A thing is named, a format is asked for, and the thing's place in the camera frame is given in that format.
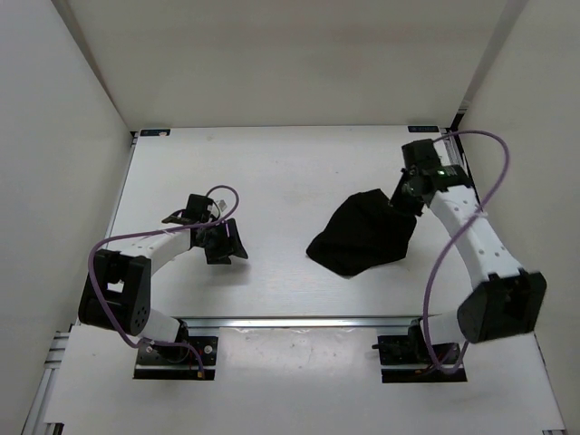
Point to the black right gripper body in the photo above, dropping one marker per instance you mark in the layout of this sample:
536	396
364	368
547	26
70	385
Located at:
407	177

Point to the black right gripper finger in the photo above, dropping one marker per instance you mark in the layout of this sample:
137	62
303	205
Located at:
400	199
412	207

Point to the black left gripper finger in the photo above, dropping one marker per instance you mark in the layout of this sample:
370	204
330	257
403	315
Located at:
218	257
235	245

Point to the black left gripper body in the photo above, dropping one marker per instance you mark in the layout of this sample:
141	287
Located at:
215	236

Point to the black skirt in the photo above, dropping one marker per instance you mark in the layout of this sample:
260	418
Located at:
364	232

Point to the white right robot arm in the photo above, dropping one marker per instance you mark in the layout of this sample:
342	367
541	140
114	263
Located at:
505	299

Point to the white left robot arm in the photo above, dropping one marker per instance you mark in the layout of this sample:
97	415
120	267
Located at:
117	291

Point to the blue right corner label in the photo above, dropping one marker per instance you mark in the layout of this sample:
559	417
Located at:
423	129

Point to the blue corner label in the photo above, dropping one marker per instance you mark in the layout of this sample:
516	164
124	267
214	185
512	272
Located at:
155	132
423	129

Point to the blue left corner label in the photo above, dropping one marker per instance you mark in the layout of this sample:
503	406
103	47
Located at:
155	132

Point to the white front cover board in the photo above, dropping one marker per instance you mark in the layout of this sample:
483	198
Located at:
318	381

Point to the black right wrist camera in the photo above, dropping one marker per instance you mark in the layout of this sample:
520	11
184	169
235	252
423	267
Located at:
422	160

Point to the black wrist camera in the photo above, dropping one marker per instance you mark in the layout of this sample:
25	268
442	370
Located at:
199	209
422	160

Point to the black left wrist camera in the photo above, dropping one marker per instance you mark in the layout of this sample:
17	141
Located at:
199	209

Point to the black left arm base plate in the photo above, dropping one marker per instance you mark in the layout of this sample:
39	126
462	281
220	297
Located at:
178	364

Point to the aluminium left frame rail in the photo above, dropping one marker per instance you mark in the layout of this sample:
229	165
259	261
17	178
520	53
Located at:
100	174

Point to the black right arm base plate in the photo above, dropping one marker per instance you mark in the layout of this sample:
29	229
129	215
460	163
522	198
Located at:
400	364

